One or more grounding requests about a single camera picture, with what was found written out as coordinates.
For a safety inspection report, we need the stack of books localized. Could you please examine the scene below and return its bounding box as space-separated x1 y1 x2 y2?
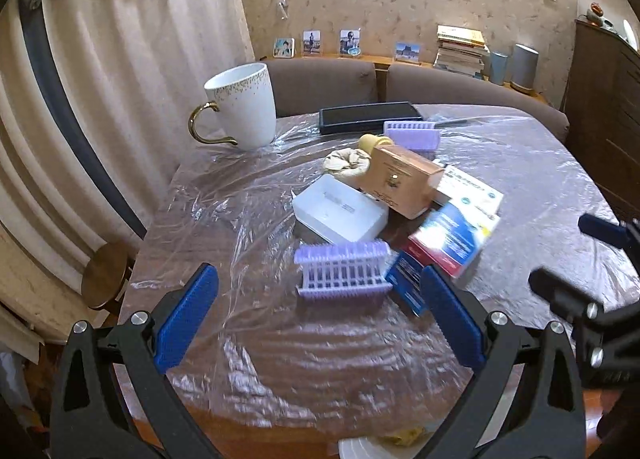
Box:
433 25 490 79

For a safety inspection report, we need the dark blue small box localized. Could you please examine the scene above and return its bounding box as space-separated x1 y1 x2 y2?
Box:
385 251 427 317

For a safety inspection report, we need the brown sofa left cushion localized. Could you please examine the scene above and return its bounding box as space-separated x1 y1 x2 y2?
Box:
265 58 378 118

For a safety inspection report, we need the brown sofa cushion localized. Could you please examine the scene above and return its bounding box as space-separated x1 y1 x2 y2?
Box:
386 64 570 142
265 58 378 118

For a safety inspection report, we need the white medicine box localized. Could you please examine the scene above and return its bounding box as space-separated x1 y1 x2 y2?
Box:
434 164 503 216

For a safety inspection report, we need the photo frame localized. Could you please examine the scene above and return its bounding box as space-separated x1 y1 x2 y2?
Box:
272 38 296 58
338 29 361 57
303 30 321 56

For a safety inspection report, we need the white mug gold handle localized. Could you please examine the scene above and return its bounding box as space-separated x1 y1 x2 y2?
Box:
188 62 277 150

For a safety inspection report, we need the brown cardboard box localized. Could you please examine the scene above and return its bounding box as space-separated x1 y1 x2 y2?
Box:
360 145 445 220

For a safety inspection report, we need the dark blue tablet case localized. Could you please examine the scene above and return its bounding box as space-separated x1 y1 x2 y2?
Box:
318 102 423 135

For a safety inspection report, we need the beige curtain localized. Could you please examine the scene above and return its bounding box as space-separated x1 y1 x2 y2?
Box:
1 0 253 340

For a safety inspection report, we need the photo frame landscape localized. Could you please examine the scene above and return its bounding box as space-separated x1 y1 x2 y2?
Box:
394 41 420 64

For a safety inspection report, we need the blue grey speaker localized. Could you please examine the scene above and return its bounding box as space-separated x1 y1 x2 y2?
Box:
489 51 509 86

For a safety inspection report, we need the round wooden stool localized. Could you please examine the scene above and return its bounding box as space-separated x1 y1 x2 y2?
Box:
81 242 134 315

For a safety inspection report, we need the blue red medicine box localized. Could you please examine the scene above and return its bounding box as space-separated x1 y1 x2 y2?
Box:
407 199 500 280

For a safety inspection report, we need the dark wooden cabinet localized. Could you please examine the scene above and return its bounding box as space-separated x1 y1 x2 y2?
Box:
562 18 640 220

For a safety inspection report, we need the beige tissue ball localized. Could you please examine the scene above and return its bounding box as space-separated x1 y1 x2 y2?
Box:
322 148 371 190

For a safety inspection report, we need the brown sofa right cushion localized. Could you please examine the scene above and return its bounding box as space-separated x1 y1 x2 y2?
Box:
386 64 570 142

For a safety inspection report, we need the purple bristle hair roller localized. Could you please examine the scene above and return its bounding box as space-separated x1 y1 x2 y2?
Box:
383 120 440 153

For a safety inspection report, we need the white plastic box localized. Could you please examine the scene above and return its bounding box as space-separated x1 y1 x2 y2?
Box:
292 174 388 243

